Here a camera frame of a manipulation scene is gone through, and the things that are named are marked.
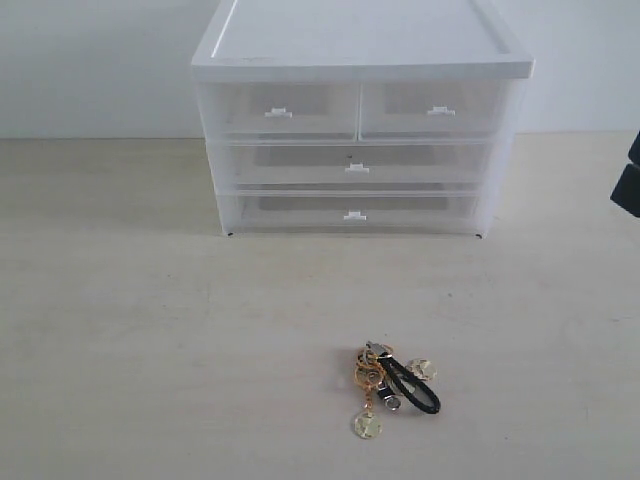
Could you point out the white translucent drawer cabinet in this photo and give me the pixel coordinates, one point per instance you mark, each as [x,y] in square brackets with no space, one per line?
[361,43]

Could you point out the small drawer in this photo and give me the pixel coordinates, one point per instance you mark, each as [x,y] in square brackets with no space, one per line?
[285,110]
[430,109]

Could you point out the middle wide drawer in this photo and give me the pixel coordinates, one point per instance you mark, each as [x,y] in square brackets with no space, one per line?
[354,163]

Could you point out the wide drawer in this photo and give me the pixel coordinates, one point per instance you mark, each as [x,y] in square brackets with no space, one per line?
[345,213]
[354,163]

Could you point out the bottom wide drawer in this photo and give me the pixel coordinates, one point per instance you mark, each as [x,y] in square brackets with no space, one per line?
[345,213]

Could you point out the black strap gold keychain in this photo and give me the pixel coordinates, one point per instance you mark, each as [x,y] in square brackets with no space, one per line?
[381,376]

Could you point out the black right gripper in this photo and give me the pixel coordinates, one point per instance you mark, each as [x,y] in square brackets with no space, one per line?
[626,193]

